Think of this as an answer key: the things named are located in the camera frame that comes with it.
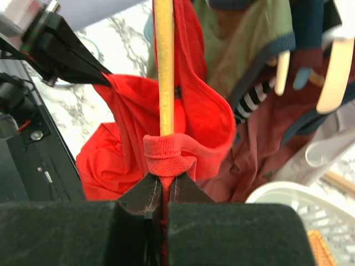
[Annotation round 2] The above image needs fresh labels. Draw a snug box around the cream wooden hanger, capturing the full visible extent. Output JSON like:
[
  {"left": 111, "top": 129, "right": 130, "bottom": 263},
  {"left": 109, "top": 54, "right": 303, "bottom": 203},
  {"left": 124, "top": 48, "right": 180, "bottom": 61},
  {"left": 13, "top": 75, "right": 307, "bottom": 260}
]
[{"left": 274, "top": 38, "right": 354, "bottom": 114}]

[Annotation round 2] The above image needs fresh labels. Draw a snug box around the maroon tank top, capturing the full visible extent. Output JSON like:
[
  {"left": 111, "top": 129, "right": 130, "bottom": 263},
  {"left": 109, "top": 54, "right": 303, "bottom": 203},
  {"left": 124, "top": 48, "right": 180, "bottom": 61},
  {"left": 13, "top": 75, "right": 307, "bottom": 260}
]
[{"left": 198, "top": 47, "right": 355, "bottom": 203}]

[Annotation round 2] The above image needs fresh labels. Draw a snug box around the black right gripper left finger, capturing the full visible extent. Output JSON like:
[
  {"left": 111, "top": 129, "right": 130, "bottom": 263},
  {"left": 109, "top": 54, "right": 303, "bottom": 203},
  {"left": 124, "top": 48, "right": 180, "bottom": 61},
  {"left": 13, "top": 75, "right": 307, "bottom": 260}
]
[{"left": 1, "top": 174, "right": 161, "bottom": 265}]

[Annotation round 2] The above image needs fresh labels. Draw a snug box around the white laundry basket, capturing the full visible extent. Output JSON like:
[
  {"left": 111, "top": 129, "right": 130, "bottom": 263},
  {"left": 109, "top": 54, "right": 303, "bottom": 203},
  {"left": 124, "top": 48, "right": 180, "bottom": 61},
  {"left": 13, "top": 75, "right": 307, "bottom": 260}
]
[{"left": 246, "top": 181, "right": 354, "bottom": 265}]

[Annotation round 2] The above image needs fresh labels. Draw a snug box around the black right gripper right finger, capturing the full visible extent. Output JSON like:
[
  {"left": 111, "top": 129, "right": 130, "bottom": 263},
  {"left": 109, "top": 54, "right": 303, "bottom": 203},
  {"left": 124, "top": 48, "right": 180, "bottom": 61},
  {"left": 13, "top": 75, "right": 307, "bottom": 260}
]
[{"left": 166, "top": 173, "right": 316, "bottom": 265}]

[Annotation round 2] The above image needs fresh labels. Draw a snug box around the yellow hanger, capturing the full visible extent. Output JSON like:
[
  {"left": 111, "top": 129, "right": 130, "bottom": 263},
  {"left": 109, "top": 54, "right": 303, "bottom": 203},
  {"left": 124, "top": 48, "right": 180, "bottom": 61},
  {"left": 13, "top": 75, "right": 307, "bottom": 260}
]
[{"left": 153, "top": 0, "right": 174, "bottom": 136}]

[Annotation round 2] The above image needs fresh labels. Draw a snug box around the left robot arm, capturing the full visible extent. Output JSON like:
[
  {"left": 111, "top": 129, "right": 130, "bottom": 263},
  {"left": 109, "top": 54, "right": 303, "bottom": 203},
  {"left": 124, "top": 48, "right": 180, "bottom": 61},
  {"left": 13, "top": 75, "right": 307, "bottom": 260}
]
[{"left": 1, "top": 8, "right": 110, "bottom": 118}]

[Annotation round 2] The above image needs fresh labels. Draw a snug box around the wooden clothes rack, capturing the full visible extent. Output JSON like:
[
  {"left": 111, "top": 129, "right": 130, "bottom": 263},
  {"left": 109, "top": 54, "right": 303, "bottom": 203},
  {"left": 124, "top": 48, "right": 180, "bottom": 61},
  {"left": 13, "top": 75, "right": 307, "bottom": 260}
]
[{"left": 323, "top": 171, "right": 354, "bottom": 194}]

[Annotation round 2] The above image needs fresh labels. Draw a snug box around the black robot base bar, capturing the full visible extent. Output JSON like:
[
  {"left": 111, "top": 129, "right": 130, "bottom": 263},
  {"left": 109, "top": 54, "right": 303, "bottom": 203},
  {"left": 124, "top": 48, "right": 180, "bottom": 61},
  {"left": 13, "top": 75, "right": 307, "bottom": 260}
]
[{"left": 0, "top": 30, "right": 85, "bottom": 203}]

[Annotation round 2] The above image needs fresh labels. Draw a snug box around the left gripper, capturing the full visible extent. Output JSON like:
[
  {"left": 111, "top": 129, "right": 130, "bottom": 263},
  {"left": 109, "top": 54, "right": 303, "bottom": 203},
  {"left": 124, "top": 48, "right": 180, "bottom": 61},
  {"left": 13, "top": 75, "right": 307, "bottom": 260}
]
[{"left": 21, "top": 11, "right": 110, "bottom": 85}]

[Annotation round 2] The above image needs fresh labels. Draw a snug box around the red tank top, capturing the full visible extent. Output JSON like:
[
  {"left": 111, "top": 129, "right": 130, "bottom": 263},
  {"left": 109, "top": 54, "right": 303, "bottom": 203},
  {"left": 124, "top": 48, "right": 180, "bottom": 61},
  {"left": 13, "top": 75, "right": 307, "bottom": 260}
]
[{"left": 75, "top": 0, "right": 237, "bottom": 202}]

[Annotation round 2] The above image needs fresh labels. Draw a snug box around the green tank top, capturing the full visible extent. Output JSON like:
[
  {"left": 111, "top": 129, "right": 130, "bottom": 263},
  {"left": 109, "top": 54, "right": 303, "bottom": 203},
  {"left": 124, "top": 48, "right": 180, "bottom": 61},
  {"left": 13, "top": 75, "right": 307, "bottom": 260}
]
[{"left": 144, "top": 0, "right": 296, "bottom": 95}]

